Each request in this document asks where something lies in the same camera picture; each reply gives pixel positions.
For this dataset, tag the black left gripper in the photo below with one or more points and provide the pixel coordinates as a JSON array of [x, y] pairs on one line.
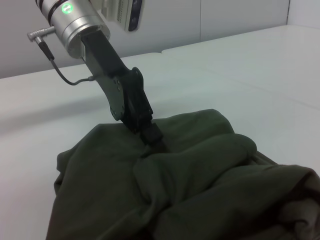
[[117, 82]]

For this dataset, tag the dark green t-shirt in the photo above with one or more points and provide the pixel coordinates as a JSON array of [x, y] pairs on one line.
[[175, 180]]

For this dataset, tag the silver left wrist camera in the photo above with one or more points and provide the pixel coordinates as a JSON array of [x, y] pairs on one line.
[[123, 13]]

